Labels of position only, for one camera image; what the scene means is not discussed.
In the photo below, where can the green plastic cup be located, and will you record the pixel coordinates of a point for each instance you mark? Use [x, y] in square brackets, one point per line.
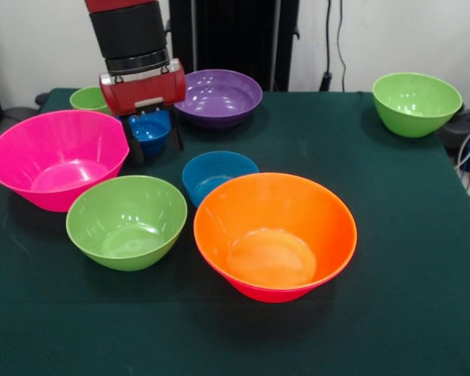
[88, 98]

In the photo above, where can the dark blue plastic bowl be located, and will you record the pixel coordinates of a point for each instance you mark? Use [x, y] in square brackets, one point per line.
[150, 131]

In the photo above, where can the orange plastic bowl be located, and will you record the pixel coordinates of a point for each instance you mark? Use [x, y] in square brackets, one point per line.
[274, 219]

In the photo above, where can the purple plastic bowl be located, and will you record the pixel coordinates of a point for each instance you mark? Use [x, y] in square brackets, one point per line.
[219, 102]

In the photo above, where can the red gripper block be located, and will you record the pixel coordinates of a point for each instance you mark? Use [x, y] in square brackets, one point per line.
[145, 94]

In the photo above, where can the black pedestal leg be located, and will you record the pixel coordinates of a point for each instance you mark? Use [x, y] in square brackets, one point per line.
[19, 114]
[460, 133]

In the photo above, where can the dark green table cloth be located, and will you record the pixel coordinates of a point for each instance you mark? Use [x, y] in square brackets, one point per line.
[258, 337]

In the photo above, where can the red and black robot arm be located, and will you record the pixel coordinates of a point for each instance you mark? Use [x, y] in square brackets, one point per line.
[129, 35]

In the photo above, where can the light blue plastic bowl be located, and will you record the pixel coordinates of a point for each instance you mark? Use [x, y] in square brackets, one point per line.
[211, 168]

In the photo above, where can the pink plastic bowl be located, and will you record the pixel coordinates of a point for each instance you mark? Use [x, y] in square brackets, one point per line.
[274, 295]
[51, 168]

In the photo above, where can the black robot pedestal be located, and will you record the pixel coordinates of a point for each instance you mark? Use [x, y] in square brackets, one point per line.
[235, 35]

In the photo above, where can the green plastic bowl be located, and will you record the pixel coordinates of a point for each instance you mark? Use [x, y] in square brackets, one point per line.
[125, 223]
[415, 105]

